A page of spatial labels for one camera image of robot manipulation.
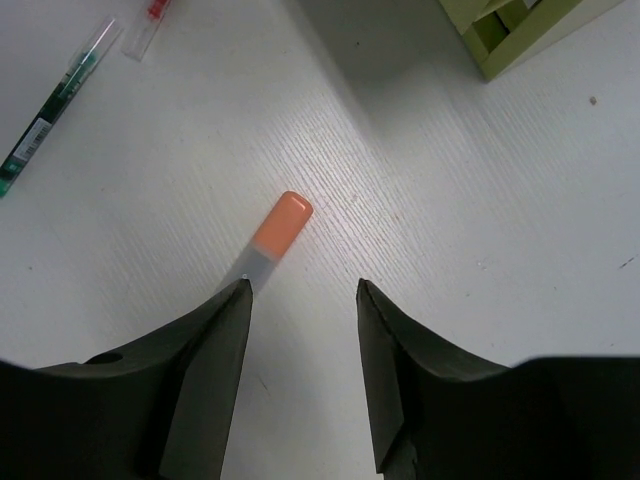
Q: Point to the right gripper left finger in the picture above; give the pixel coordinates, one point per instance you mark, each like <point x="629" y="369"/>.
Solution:
<point x="158" y="407"/>

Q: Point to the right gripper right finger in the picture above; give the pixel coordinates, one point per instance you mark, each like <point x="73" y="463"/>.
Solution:
<point x="437" y="411"/>

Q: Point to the orange highlighter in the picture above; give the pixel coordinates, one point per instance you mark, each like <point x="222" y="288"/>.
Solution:
<point x="270" y="242"/>

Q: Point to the green gel pen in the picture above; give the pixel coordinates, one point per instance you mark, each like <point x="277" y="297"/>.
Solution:
<point x="81" y="67"/>

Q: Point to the green metal tool chest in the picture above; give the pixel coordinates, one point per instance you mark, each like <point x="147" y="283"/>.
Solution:
<point x="502" y="34"/>

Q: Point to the red gel pen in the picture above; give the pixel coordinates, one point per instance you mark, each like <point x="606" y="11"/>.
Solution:
<point x="144" y="28"/>

